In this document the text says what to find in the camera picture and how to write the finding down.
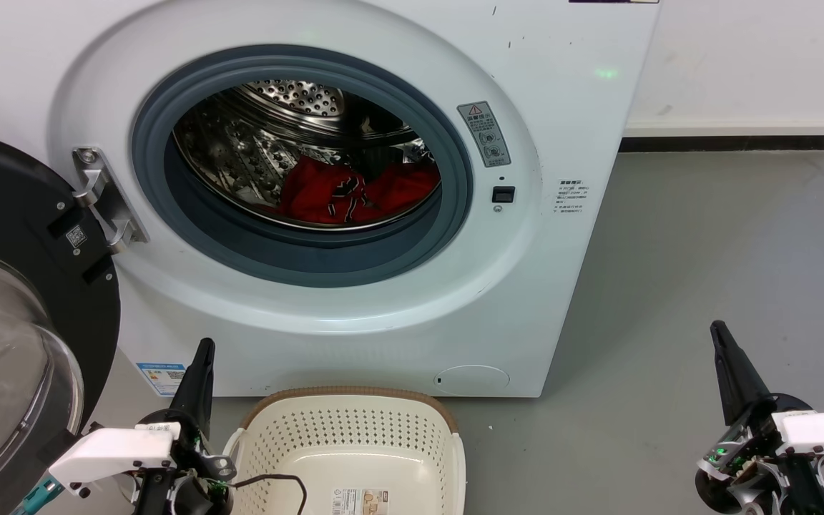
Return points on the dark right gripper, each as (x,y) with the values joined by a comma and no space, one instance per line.
(755,458)

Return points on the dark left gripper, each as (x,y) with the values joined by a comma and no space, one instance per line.
(190,486)

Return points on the red garment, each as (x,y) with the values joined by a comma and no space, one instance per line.
(319,189)

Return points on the cream perforated laundry basket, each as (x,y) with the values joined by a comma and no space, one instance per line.
(355,436)

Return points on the printed product label sticker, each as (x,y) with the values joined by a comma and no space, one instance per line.
(360,502)

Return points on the stainless steel washing machine drum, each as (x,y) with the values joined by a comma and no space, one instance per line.
(240,157)

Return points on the black washer door with glass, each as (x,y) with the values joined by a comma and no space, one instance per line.
(11,214)

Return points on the blue energy label sticker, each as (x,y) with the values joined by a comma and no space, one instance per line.
(162,379)

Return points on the grey rubber door gasket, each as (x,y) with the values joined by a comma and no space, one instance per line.
(297,261)

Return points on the white QR code sticker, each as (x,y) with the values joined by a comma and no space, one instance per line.
(76,237)

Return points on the silver metal door hinge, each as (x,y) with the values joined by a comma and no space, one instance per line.
(108,200)

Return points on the white front-load washing machine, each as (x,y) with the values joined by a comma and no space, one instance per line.
(526,286)

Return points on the small white text sticker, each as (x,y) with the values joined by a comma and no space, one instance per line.
(571,197)

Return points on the round white filter cover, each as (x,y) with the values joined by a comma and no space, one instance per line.
(471,380)

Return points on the black door latch slot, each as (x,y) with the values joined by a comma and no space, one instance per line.
(503,194)

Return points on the grey warning label sticker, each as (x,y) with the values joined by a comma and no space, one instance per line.
(483,132)

